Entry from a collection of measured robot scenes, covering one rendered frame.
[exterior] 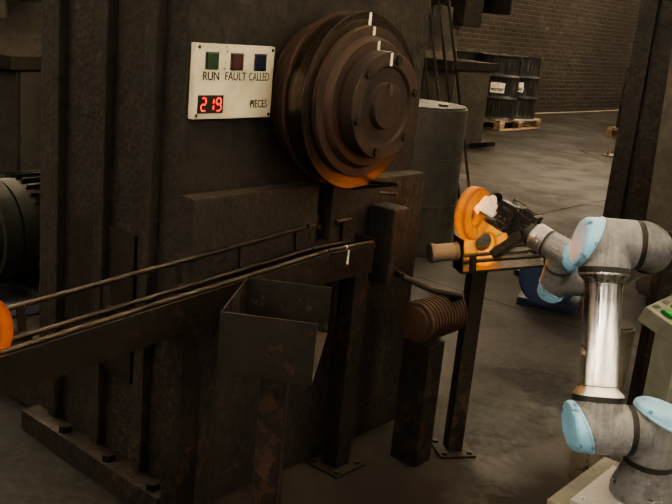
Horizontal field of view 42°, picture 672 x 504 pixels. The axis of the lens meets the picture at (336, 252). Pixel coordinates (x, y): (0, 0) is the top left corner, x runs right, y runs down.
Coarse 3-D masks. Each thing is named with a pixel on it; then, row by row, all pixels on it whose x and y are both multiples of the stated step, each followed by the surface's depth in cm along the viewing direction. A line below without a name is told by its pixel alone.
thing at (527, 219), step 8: (504, 200) 243; (504, 208) 244; (512, 208) 240; (520, 208) 241; (528, 208) 243; (496, 216) 245; (504, 216) 243; (512, 216) 241; (520, 216) 241; (528, 216) 241; (536, 216) 239; (504, 224) 243; (512, 224) 243; (520, 224) 242; (528, 224) 240; (536, 224) 239; (504, 232) 244; (512, 232) 243; (520, 232) 242; (528, 232) 238
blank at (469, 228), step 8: (464, 192) 249; (472, 192) 248; (480, 192) 250; (488, 192) 254; (464, 200) 247; (472, 200) 248; (480, 200) 251; (456, 208) 247; (464, 208) 246; (472, 208) 249; (456, 216) 248; (464, 216) 246; (456, 224) 248; (464, 224) 247; (472, 224) 251; (480, 224) 254; (464, 232) 248; (472, 232) 252; (480, 232) 255
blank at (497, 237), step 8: (488, 224) 268; (488, 232) 268; (496, 232) 269; (464, 240) 267; (472, 240) 268; (496, 240) 270; (464, 248) 268; (472, 248) 268; (488, 248) 273; (480, 256) 270; (488, 256) 271; (480, 264) 271; (488, 264) 271
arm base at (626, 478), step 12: (624, 456) 203; (624, 468) 203; (636, 468) 200; (648, 468) 198; (612, 480) 206; (624, 480) 202; (636, 480) 200; (648, 480) 198; (660, 480) 198; (612, 492) 204; (624, 492) 201; (636, 492) 199; (648, 492) 199; (660, 492) 198
